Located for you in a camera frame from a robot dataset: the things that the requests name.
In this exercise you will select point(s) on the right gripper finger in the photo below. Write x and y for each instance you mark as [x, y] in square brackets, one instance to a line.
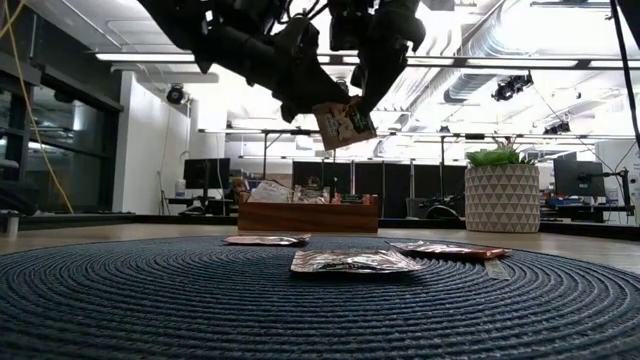
[387, 75]
[365, 82]

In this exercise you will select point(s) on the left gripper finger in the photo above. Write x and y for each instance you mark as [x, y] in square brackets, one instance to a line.
[327, 87]
[312, 100]

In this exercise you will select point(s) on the brown vanilla cinnamon tea packet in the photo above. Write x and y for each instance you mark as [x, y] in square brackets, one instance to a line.
[355, 261]
[345, 127]
[310, 195]

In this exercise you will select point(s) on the white Tazo tea packet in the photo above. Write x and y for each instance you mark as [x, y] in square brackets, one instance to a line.
[270, 192]

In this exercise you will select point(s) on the black office partition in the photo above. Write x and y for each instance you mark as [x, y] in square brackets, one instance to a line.
[390, 182]

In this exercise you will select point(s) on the person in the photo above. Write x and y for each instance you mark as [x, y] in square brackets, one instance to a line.
[239, 187]

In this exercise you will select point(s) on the wooden three-compartment tray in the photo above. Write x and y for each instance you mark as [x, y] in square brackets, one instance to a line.
[310, 220]

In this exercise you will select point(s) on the black ceiling spotlight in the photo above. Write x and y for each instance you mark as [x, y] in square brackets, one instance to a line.
[557, 128]
[510, 87]

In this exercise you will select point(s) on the black computer monitor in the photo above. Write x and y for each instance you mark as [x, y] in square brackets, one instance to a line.
[206, 174]
[579, 177]

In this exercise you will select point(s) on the green succulent plant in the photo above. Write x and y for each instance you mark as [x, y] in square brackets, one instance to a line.
[492, 157]

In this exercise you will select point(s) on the white bottle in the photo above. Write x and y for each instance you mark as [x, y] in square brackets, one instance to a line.
[180, 190]

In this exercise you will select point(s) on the white triangle-patterned plant pot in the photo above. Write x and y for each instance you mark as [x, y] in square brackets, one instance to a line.
[500, 200]

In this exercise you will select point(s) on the white placemat label strip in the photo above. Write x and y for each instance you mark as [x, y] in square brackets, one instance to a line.
[497, 270]

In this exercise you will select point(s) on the round dark blue woven placemat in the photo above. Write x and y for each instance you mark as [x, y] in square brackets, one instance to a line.
[150, 310]

